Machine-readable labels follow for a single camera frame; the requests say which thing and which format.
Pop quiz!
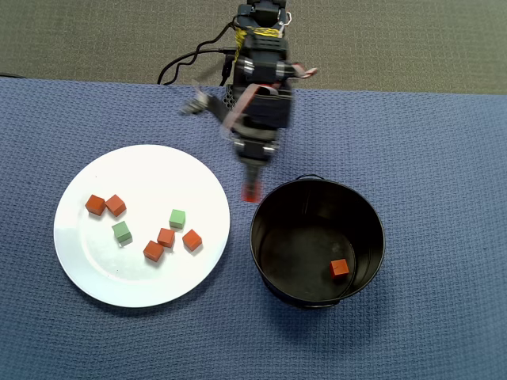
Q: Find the white round plate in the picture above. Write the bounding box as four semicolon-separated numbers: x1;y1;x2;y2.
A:
53;144;231;309

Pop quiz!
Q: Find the green cube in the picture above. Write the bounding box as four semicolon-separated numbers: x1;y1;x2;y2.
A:
169;208;187;230
111;221;133;245

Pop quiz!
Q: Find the thick black cable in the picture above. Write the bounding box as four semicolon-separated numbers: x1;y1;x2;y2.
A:
162;46;239;86
157;21;238;86

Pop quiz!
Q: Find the red white servo wire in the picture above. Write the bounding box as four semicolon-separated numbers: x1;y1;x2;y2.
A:
221;65;319;138

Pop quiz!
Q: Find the red cube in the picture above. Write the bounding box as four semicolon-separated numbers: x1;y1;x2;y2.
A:
329;259;350;279
240;180;265;203
181;228;204;253
157;227;177;249
105;193;128;218
143;240;166;263
84;194;107;217

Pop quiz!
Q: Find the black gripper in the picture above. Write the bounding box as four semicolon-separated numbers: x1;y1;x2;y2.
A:
232;132;281;187

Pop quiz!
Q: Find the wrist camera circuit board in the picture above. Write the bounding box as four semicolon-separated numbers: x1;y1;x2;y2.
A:
180;81;233;126

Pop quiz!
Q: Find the black metal bucket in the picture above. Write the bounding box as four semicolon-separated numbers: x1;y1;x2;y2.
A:
249;173;386;310

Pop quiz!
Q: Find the blue woven tablecloth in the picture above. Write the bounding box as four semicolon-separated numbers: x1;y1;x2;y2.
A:
0;77;507;380

